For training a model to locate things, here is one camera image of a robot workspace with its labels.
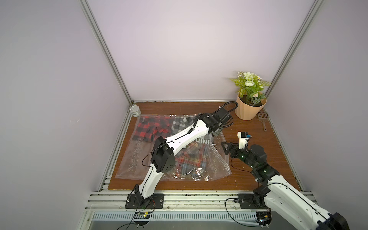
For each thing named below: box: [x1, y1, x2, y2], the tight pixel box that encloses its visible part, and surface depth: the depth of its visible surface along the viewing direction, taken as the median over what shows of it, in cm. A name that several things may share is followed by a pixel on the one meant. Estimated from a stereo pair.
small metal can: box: [129, 104, 142, 118], surface depth 112 cm
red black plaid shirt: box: [132, 115, 173, 142], surface depth 105 cm
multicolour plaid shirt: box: [174, 143, 209, 180], surface depth 85 cm
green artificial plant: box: [229, 71, 272, 106], surface depth 94 cm
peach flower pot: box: [235, 92, 267, 121], surface depth 100 cm
